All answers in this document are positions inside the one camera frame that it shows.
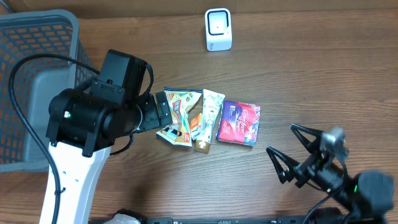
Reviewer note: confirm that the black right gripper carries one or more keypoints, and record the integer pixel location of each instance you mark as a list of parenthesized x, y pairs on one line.
[(305, 167)]

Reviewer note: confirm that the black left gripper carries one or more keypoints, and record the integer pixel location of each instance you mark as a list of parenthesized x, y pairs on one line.
[(148, 102)]

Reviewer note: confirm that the yellow snack packet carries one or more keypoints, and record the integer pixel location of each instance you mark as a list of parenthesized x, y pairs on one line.
[(180, 101)]

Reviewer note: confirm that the orange tissue packet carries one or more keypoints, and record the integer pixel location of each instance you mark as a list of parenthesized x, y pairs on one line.
[(197, 126)]

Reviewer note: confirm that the white gold cream tube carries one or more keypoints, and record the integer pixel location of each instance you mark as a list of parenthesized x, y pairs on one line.
[(212, 103)]

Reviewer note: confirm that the red purple pad packet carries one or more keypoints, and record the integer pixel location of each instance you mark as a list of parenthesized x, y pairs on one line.
[(239, 123)]

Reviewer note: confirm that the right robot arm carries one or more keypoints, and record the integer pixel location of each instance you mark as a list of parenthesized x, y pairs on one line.
[(364, 198)]

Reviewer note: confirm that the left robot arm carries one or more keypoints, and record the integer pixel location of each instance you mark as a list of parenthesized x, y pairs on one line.
[(82, 129)]

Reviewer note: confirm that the grey plastic shopping basket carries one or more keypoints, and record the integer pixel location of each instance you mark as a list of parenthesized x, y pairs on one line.
[(37, 81)]

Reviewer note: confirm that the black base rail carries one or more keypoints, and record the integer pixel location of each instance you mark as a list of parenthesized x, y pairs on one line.
[(122, 218)]

